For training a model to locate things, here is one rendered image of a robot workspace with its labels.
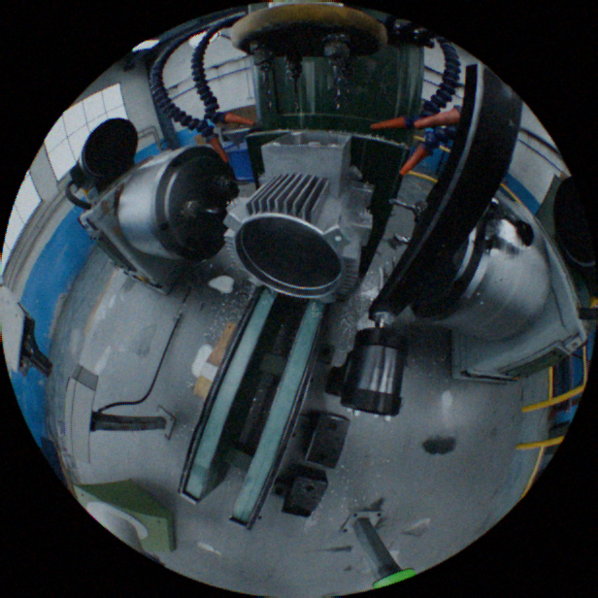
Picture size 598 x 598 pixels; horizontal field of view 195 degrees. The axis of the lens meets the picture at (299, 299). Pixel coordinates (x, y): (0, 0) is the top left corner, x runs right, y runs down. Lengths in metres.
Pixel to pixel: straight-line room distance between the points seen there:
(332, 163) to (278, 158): 0.07
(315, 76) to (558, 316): 0.61
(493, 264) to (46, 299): 5.82
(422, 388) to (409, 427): 0.10
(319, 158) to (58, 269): 5.57
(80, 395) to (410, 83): 0.76
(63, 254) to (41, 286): 0.98
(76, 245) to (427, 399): 5.93
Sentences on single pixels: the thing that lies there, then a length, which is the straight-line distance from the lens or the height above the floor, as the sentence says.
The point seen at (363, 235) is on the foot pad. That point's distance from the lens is 0.22.
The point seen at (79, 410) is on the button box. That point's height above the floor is 1.06.
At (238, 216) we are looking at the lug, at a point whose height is 1.08.
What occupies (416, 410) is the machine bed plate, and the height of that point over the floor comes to 0.80.
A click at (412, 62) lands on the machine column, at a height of 1.35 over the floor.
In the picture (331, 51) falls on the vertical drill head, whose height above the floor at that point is 1.26.
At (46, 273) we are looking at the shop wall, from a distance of 5.58.
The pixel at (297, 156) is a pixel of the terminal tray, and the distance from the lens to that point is 0.24.
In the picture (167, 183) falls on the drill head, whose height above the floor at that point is 1.12.
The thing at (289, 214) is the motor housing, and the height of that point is 1.09.
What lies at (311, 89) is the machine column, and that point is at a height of 1.24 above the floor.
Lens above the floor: 1.19
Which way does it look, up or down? 61 degrees down
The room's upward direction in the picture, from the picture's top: 5 degrees counter-clockwise
